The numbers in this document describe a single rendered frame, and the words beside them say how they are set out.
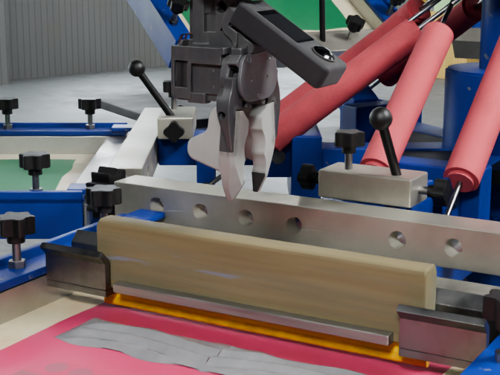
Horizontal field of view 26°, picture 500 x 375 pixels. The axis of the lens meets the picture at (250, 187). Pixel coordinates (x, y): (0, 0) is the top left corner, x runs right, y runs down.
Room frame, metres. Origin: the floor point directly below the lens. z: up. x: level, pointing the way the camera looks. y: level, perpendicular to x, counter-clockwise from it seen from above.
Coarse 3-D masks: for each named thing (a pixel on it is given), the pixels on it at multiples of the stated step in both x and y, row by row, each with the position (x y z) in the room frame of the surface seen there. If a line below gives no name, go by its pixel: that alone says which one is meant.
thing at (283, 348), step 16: (256, 336) 1.06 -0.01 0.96; (272, 336) 1.06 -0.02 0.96; (272, 352) 1.02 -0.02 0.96; (288, 352) 1.02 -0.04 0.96; (304, 352) 1.02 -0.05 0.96; (320, 352) 1.02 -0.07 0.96; (336, 352) 1.02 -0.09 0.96; (352, 368) 0.98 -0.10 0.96; (368, 368) 0.98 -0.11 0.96; (384, 368) 0.98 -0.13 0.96; (400, 368) 0.98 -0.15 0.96; (416, 368) 0.98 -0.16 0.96; (432, 368) 0.98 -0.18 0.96; (448, 368) 0.98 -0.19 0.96
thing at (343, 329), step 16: (128, 288) 1.11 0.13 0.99; (144, 288) 1.10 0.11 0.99; (160, 288) 1.10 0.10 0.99; (176, 304) 1.08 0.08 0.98; (192, 304) 1.07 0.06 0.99; (208, 304) 1.06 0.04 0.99; (224, 304) 1.05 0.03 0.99; (240, 304) 1.05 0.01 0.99; (256, 320) 1.03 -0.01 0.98; (272, 320) 1.02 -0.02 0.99; (288, 320) 1.01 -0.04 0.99; (304, 320) 1.00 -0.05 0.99; (320, 320) 1.00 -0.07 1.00; (352, 336) 0.98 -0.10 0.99; (368, 336) 0.97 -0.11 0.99; (384, 336) 0.96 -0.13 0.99
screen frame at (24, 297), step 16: (16, 288) 1.12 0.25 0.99; (32, 288) 1.15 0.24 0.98; (48, 288) 1.17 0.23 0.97; (448, 288) 1.12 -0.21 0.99; (464, 288) 1.12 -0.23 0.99; (480, 288) 1.12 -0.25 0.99; (496, 288) 1.12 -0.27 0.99; (0, 304) 1.10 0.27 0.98; (16, 304) 1.12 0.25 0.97; (32, 304) 1.14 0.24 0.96; (0, 320) 1.10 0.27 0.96
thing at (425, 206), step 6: (432, 180) 1.43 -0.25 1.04; (426, 198) 1.41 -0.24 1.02; (366, 204) 1.30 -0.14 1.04; (372, 204) 1.29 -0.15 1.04; (420, 204) 1.39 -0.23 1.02; (426, 204) 1.41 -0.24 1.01; (432, 204) 1.43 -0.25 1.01; (420, 210) 1.39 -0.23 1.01; (426, 210) 1.41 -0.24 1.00; (432, 210) 1.43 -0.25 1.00
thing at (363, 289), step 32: (128, 224) 1.13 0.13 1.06; (160, 224) 1.12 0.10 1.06; (128, 256) 1.12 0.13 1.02; (160, 256) 1.10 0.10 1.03; (192, 256) 1.08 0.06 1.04; (224, 256) 1.06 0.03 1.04; (256, 256) 1.04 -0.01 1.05; (288, 256) 1.03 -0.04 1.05; (320, 256) 1.01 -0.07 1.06; (352, 256) 1.00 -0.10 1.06; (192, 288) 1.08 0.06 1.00; (224, 288) 1.06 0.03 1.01; (256, 288) 1.04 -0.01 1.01; (288, 288) 1.03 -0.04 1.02; (320, 288) 1.01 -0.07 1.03; (352, 288) 0.99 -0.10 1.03; (384, 288) 0.98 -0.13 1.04; (416, 288) 0.96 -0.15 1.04; (352, 320) 0.99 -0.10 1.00; (384, 320) 0.98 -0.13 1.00
